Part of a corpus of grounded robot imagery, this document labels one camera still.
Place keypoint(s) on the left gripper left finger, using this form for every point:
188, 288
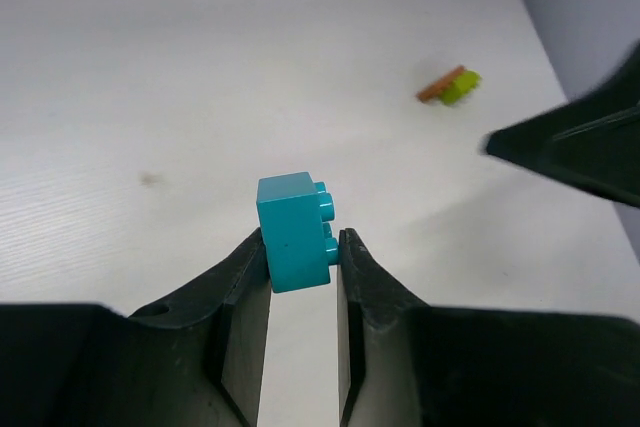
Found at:
194, 357

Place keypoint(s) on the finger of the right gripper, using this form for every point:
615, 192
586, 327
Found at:
590, 143

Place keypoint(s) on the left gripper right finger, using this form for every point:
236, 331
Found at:
404, 362

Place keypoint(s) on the small green lego brick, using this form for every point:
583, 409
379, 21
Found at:
459, 87

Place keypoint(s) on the thin brown lego plate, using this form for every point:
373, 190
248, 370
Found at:
434, 89

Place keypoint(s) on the teal square lego brick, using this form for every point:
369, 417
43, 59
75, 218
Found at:
295, 214

